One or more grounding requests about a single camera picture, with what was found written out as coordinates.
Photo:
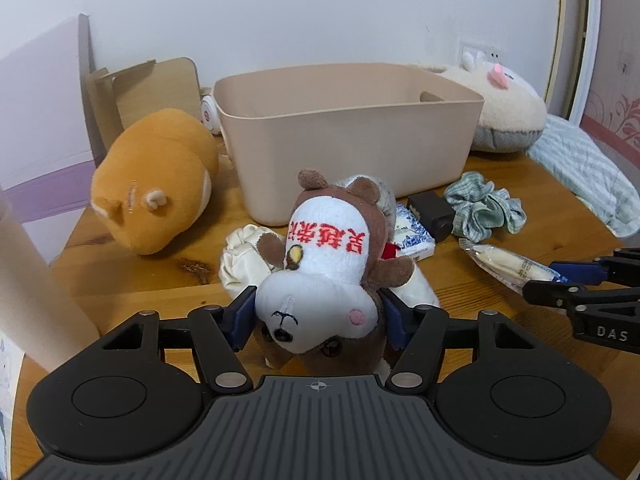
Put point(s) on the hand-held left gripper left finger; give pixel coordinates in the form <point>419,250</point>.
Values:
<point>242,317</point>

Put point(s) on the orange hamster plush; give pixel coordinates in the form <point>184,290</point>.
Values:
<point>160,170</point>

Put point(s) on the white printed paper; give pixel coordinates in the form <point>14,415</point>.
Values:
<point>9,380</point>

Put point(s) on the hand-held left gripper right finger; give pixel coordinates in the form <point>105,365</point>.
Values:
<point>397,320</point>

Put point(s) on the beige cylinder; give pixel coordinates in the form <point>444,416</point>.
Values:
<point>35,290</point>

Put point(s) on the cream plush with pink nose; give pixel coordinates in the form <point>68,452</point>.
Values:
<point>505,110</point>

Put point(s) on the green striped scrunchie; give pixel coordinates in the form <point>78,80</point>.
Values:
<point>480,205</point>

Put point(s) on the blue floral tissue packet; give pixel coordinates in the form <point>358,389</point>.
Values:
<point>412,237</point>

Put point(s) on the white wooden frame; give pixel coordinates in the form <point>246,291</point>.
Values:
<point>570,35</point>

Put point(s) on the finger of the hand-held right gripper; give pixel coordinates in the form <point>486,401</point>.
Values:
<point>585,271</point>
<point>550,294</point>

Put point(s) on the beige plastic container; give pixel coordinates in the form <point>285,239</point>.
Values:
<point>350,160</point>

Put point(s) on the brown cardboard piece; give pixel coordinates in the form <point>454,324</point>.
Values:
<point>155,90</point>

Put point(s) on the clear snack stick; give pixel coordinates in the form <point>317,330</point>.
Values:
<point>510,262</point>

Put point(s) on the small black box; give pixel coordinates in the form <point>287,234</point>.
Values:
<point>435,215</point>

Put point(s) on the white and purple board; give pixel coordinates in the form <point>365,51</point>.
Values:
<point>40,110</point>

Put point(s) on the brown and white plush bear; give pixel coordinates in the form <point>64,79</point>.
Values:
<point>325,240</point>

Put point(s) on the white wall socket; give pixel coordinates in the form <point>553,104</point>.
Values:
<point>482,52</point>

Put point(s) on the white round gadget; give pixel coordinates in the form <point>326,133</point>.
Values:
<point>208,112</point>

